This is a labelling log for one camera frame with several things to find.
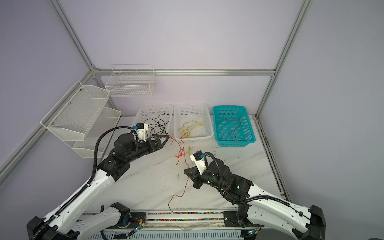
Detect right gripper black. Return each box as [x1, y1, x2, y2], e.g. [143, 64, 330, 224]
[181, 166, 225, 190]

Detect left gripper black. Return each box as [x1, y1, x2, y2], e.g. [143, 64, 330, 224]
[126, 134, 169, 163]

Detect red cable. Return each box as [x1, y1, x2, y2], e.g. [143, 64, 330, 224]
[168, 131, 190, 166]
[222, 117, 243, 142]
[167, 155, 191, 214]

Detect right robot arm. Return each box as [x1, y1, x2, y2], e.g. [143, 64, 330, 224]
[184, 151, 326, 240]

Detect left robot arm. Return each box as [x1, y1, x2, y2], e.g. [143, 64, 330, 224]
[27, 124, 170, 240]

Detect left white plastic basket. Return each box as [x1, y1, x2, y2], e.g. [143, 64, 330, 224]
[132, 103, 174, 138]

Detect white plastic basket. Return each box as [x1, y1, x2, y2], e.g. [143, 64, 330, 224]
[132, 103, 174, 138]
[173, 103, 214, 142]

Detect middle white plastic basket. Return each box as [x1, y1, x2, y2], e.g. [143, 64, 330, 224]
[173, 103, 214, 142]

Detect teal plastic basket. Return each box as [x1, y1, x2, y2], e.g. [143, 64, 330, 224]
[213, 106, 256, 147]

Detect white mesh two-tier shelf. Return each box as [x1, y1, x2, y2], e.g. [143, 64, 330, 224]
[40, 81, 122, 159]

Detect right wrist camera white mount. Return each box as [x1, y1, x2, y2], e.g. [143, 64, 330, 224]
[190, 150, 208, 175]

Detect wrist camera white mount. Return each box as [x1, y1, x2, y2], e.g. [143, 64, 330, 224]
[190, 150, 208, 175]
[133, 123, 149, 142]

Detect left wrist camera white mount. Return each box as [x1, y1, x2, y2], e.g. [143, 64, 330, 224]
[133, 123, 149, 142]

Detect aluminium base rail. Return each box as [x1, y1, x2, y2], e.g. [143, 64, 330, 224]
[58, 207, 308, 240]

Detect white wire wall basket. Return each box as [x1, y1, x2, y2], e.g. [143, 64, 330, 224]
[105, 65, 158, 97]

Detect aluminium frame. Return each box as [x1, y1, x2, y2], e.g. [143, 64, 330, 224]
[1, 1, 313, 188]

